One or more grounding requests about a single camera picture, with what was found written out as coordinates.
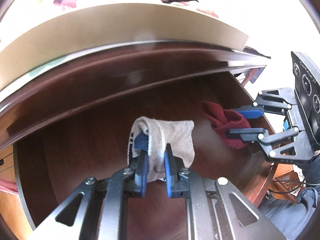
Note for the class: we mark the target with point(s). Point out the dark wooden drawer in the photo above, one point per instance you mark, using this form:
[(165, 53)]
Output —
[(87, 142)]

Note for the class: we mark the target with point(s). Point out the dark red underwear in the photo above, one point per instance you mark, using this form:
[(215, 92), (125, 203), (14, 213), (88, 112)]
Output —
[(220, 120)]

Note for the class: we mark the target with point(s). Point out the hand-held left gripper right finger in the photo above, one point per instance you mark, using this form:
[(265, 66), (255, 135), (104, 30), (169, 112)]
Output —
[(170, 175)]

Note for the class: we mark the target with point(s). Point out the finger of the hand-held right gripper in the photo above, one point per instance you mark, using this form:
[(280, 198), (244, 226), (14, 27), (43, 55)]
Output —
[(247, 112), (245, 133)]

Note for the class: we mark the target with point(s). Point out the cream sock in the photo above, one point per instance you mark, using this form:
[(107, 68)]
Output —
[(177, 140)]

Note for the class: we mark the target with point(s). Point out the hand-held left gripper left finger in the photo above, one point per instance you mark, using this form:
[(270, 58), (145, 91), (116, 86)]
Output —
[(140, 175)]

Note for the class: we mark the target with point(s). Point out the shallow cardboard box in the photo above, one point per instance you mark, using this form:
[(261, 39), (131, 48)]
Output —
[(125, 22)]

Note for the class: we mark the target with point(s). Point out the green cloud print tablecloth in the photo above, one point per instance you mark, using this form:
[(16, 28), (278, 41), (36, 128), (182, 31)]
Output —
[(37, 71)]

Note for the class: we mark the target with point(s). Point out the person's grey jacket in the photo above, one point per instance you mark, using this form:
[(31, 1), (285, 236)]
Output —
[(295, 220)]

